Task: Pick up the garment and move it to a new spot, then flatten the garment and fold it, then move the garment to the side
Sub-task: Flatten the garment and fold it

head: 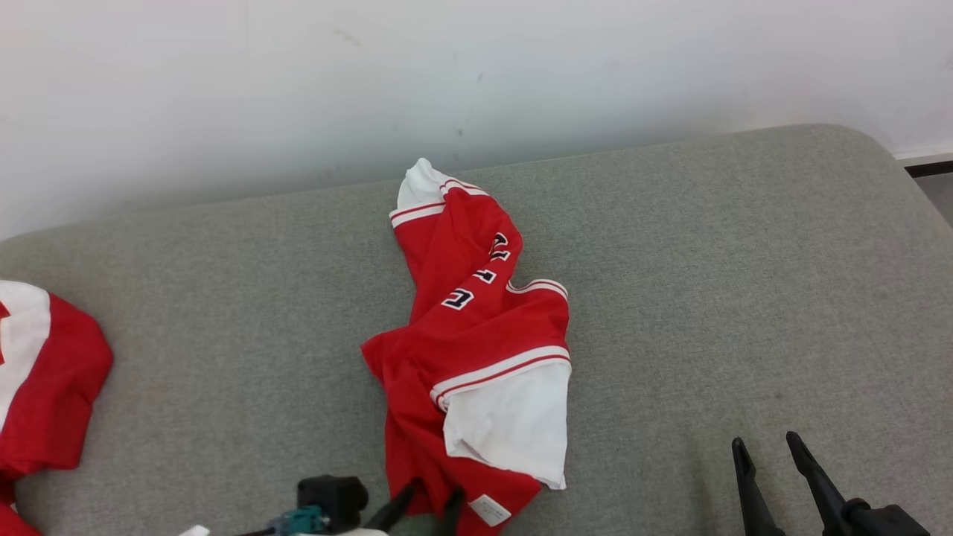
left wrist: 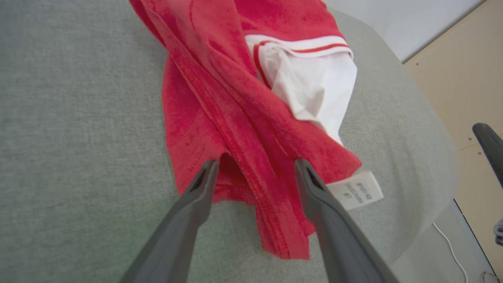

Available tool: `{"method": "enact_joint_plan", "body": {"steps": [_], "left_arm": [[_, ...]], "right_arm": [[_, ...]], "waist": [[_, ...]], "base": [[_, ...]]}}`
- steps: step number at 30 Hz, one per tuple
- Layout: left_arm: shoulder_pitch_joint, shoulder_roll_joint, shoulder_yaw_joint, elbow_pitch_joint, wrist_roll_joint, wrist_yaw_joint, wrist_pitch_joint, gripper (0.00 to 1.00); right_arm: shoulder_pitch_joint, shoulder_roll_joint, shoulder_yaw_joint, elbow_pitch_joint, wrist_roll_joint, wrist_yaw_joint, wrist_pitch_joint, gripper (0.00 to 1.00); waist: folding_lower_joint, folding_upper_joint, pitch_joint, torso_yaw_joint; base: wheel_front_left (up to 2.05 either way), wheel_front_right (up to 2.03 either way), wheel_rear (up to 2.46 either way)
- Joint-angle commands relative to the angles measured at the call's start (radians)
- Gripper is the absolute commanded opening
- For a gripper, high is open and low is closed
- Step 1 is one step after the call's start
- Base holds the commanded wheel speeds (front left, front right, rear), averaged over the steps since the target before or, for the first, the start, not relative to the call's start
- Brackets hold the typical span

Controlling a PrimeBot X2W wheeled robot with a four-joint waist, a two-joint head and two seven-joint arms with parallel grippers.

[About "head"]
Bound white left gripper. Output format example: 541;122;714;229
328;480;466;536

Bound teal cable connector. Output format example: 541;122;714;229
270;506;330;535

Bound red jersey with black lettering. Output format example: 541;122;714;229
361;158;573;536

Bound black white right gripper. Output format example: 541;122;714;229
732;432;931;536

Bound red garment with wide white stripe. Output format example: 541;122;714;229
0;280;114;536

